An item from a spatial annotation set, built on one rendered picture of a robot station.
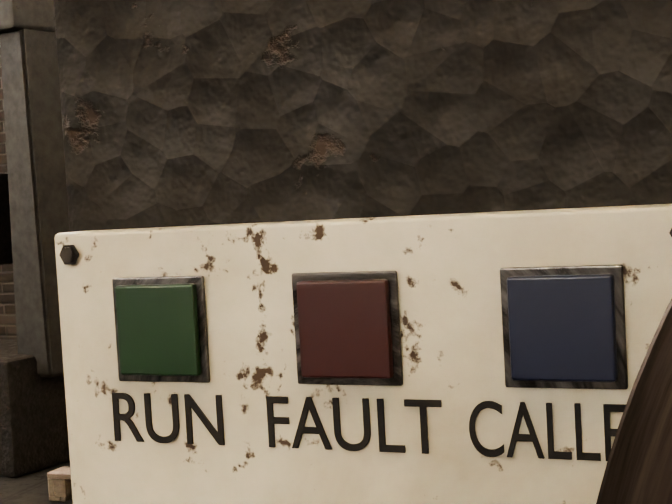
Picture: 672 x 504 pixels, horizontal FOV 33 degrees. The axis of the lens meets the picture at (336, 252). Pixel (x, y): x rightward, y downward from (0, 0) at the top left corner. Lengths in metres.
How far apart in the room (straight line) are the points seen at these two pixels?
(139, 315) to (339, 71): 0.12
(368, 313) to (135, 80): 0.15
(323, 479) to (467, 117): 0.15
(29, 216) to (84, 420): 5.05
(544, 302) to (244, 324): 0.12
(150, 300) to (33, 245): 5.07
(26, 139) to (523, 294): 5.18
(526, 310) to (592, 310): 0.02
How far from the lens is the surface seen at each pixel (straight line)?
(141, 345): 0.46
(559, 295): 0.39
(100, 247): 0.47
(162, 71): 0.47
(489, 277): 0.40
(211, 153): 0.46
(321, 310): 0.42
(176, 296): 0.44
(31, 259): 5.54
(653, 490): 0.26
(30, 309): 5.58
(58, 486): 5.05
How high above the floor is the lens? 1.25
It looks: 3 degrees down
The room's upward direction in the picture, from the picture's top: 3 degrees counter-clockwise
